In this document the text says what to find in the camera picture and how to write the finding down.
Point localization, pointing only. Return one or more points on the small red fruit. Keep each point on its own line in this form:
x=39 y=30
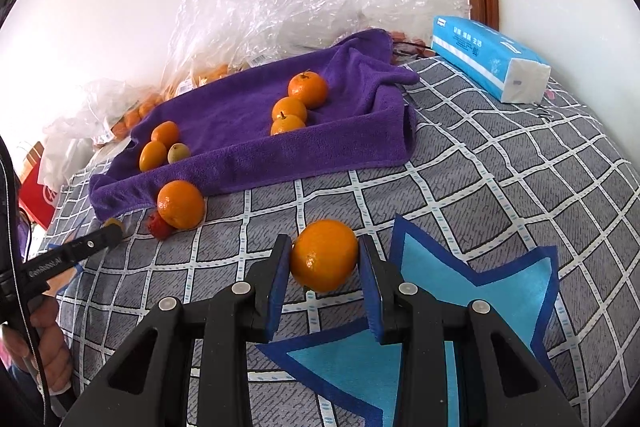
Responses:
x=159 y=225

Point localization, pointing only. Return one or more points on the person's left hand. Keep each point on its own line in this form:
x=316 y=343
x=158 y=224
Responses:
x=52 y=347

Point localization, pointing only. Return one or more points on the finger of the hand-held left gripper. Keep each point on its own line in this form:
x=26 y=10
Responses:
x=95 y=243

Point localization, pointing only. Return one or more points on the grey checked star blanket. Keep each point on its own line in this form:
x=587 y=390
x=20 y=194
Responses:
x=475 y=167

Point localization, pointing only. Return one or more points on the clear bag of tangerines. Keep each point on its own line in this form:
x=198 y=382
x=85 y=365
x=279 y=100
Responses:
x=125 y=107

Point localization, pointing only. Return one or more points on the clear bag of oranges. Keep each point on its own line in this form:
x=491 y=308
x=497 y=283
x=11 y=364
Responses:
x=215 y=32

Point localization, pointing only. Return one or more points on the red paper bag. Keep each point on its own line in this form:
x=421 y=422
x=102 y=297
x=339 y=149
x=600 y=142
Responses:
x=37 y=202

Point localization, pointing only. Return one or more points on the blue tissue pack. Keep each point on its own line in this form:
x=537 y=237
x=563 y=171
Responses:
x=475 y=52

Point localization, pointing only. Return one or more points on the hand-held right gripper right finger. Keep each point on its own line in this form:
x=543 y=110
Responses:
x=370 y=297

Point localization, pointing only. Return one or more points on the smooth round orange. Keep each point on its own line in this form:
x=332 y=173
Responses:
x=325 y=254

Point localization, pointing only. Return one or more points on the large bumpy orange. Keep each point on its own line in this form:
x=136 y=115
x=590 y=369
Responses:
x=180 y=204

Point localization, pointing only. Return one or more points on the purple towel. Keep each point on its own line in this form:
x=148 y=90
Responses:
x=240 y=117

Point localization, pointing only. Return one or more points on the large mandarin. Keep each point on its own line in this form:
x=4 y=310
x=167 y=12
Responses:
x=308 y=88

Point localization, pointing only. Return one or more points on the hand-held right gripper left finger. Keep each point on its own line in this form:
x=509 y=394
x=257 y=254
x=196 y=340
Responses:
x=280 y=287

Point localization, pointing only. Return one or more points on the small mandarin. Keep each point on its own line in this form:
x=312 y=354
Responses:
x=287 y=125
x=289 y=109

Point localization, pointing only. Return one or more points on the small smooth orange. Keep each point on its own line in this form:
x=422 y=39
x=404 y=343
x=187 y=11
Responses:
x=152 y=155
x=165 y=133

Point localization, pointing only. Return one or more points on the white plastic bag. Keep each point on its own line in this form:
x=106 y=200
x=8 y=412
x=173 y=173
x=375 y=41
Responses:
x=65 y=152

